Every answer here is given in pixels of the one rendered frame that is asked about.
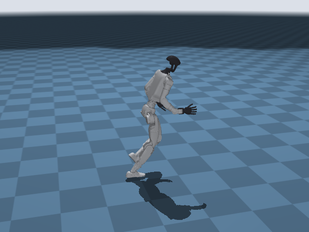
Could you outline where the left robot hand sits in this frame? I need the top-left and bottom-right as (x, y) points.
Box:
(156, 102), (166, 111)

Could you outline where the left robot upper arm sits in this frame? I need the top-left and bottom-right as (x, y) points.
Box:
(144, 70), (159, 92)

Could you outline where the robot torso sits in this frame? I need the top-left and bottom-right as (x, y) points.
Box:
(141, 70), (172, 118)

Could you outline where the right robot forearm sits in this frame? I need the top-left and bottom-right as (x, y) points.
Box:
(161, 98), (183, 115)

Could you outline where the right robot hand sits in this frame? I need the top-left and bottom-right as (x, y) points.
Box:
(178, 104), (197, 115)

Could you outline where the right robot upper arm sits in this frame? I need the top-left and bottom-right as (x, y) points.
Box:
(160, 77), (173, 104)

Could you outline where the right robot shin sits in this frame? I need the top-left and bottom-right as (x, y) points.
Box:
(131, 145), (155, 173)

